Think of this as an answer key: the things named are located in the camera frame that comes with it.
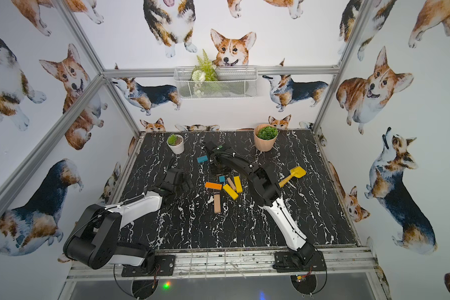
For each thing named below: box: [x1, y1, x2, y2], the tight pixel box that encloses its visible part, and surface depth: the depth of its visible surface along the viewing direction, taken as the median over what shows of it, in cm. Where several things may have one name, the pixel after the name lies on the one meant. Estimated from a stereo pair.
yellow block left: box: [222, 183, 239, 200], surface depth 95 cm
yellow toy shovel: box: [278, 166, 307, 189], surface depth 102 cm
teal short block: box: [196, 155, 209, 164], surface depth 109 cm
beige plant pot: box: [253, 123, 279, 152], surface depth 107 cm
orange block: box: [204, 181, 224, 191], surface depth 99 cm
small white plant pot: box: [166, 133, 185, 155], surface depth 108 cm
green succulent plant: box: [257, 126, 279, 140], surface depth 106 cm
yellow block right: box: [233, 175, 244, 194], surface depth 99 cm
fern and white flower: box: [191, 49, 219, 98], surface depth 85 cm
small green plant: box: [167, 133, 177, 146], surface depth 108 cm
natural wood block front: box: [213, 193, 222, 214], surface depth 92 cm
